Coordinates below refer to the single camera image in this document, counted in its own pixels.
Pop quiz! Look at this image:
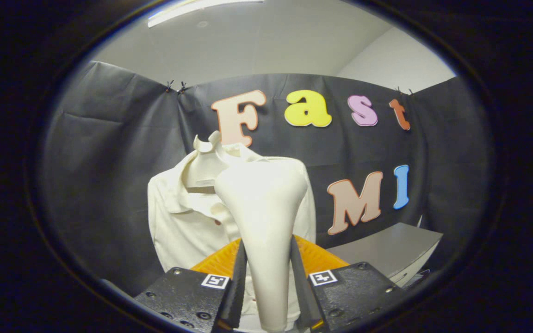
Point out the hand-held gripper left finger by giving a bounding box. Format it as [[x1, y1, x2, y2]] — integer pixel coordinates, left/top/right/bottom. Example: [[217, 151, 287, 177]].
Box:
[[134, 238, 248, 332]]

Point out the white cabinet with grey top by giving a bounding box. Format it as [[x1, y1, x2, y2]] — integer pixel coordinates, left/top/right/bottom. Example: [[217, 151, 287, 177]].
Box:
[[327, 222, 444, 288]]

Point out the black backdrop cloth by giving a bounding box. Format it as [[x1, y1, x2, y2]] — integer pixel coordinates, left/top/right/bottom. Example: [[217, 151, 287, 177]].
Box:
[[40, 60, 494, 296]]

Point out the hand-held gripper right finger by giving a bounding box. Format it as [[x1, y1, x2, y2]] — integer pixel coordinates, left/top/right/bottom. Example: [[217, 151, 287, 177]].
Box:
[[291, 234, 407, 331]]

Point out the cream button-up shirt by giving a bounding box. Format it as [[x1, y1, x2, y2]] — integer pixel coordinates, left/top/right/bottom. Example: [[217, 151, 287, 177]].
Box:
[[148, 130, 317, 332]]

